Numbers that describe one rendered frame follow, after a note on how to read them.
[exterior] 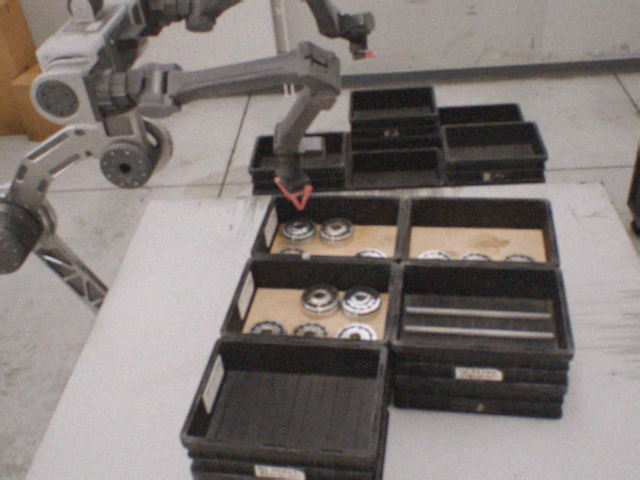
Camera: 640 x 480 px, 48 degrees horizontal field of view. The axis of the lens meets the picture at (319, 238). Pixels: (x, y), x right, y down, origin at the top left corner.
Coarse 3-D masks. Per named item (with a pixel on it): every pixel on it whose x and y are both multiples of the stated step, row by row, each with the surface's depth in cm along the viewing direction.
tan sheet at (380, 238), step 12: (360, 228) 213; (372, 228) 212; (384, 228) 211; (396, 228) 211; (276, 240) 211; (360, 240) 208; (372, 240) 207; (384, 240) 207; (312, 252) 205; (324, 252) 205; (336, 252) 204; (348, 252) 204; (384, 252) 202
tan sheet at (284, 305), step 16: (256, 304) 189; (272, 304) 189; (288, 304) 188; (384, 304) 185; (256, 320) 184; (288, 320) 183; (304, 320) 183; (320, 320) 182; (336, 320) 182; (384, 320) 180
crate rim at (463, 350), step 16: (400, 272) 179; (560, 272) 174; (400, 288) 174; (560, 288) 170; (400, 352) 160; (416, 352) 160; (432, 352) 159; (448, 352) 158; (464, 352) 157; (480, 352) 156; (496, 352) 156; (512, 352) 155; (528, 352) 154; (544, 352) 154; (560, 352) 153
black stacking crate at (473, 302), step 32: (416, 288) 186; (448, 288) 184; (480, 288) 182; (512, 288) 181; (544, 288) 179; (416, 320) 179; (448, 320) 178; (480, 320) 177; (512, 320) 176; (544, 320) 175; (512, 384) 161; (544, 384) 160
